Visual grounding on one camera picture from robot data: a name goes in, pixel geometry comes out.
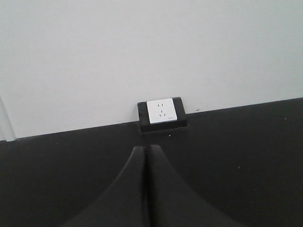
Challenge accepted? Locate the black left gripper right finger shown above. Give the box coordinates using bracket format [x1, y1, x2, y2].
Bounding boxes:
[146, 145, 239, 227]

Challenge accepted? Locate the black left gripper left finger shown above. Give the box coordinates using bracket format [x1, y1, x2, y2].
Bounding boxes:
[62, 146, 151, 227]

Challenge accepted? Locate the black white power socket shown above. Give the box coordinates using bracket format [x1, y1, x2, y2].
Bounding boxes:
[137, 97, 187, 133]

